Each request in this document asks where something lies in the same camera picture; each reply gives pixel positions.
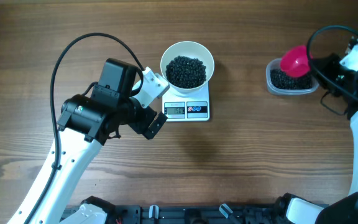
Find black beans in container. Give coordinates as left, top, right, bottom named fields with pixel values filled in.
left=270, top=69, right=313, bottom=90

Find clear plastic container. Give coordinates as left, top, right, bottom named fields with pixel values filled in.
left=266, top=58, right=319, bottom=95

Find white digital kitchen scale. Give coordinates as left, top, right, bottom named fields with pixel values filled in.
left=162, top=75, right=211, bottom=122

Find pink plastic measuring scoop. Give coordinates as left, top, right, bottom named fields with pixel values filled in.
left=280, top=45, right=311, bottom=78

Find black beans in bowl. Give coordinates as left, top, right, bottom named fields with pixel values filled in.
left=165, top=56, right=206, bottom=89

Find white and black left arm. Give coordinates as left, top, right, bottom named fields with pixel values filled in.
left=9, top=58, right=170, bottom=223

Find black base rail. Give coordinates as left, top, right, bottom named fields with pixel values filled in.
left=60, top=203, right=332, bottom=224

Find white bowl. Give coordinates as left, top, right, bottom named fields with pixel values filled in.
left=160, top=41, right=215, bottom=79

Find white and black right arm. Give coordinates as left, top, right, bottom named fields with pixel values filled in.
left=276, top=39, right=358, bottom=223

